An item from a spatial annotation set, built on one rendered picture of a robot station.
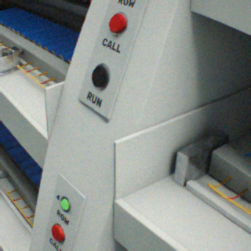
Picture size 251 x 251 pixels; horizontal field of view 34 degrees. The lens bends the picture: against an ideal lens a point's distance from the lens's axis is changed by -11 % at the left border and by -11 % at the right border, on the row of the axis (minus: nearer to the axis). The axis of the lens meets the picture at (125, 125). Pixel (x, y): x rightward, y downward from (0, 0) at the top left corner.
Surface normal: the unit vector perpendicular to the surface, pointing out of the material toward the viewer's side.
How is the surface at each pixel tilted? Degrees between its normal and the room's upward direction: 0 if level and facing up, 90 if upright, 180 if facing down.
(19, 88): 20
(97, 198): 90
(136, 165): 90
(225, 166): 110
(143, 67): 90
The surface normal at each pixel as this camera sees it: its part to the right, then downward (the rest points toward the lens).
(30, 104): 0.03, -0.86
